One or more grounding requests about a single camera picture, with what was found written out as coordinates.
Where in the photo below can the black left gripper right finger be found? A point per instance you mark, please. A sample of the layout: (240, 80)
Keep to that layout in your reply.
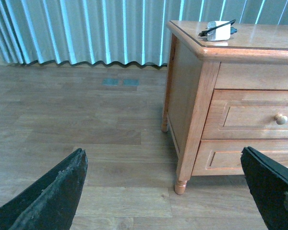
(268, 184)

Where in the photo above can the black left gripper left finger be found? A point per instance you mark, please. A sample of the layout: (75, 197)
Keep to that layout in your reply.
(50, 203)

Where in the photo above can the wooden drawer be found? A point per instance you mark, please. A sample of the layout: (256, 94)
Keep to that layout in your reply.
(222, 157)
(247, 114)

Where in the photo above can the white charger adapter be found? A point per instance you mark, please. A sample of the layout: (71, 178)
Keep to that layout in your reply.
(219, 34)

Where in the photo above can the wooden nightstand cabinet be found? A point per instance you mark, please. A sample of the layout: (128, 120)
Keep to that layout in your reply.
(255, 58)

